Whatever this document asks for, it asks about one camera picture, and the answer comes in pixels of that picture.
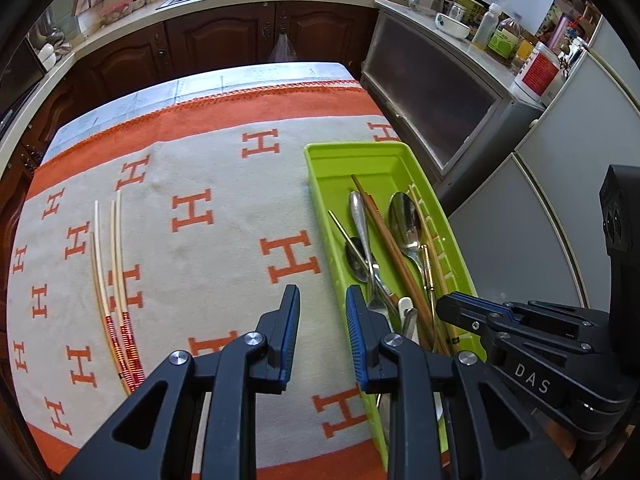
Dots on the red label jar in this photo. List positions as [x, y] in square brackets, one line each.
[540, 72]

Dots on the grey frosted door cabinet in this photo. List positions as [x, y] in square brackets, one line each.
[440, 100]

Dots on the white patterned bowl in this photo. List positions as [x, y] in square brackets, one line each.
[451, 27]

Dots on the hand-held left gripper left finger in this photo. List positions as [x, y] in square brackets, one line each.
[292, 330]

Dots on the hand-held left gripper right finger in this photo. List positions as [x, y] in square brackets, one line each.
[356, 332]

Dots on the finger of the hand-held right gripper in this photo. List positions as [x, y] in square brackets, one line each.
[485, 305]
[460, 317]

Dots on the green label bottle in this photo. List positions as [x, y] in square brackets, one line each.
[502, 40]

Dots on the white chopstick red patterned end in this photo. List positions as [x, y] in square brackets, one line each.
[120, 360]
[113, 230]
[97, 230]

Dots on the dark wooden kitchen cabinets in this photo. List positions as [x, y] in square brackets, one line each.
[215, 35]

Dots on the hanging plastic bag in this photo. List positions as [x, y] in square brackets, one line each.
[284, 50]

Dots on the plain steel chopstick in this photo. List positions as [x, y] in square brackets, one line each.
[345, 233]

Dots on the brown wooden chopstick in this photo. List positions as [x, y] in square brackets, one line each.
[381, 235]
[390, 236]

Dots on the pink patterned cloth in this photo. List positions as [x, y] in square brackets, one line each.
[122, 12]

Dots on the yellow jar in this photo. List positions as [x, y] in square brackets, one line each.
[523, 57]

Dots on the white kitchen countertop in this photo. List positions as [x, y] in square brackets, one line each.
[220, 2]

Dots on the green plastic utensil tray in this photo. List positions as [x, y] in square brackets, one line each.
[370, 160]

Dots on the clear bottle white cap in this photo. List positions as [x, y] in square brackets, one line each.
[485, 27]

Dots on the short gold metal piece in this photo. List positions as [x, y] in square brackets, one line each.
[426, 265]

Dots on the steel fork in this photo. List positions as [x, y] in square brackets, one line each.
[359, 215]

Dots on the black stove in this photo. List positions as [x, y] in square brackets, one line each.
[17, 75]

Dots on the large steel spoon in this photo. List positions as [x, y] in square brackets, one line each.
[406, 220]

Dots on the grey orange printed blanket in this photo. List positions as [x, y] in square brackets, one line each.
[225, 270]

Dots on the pale gridded table cover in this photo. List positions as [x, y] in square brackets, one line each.
[200, 85]

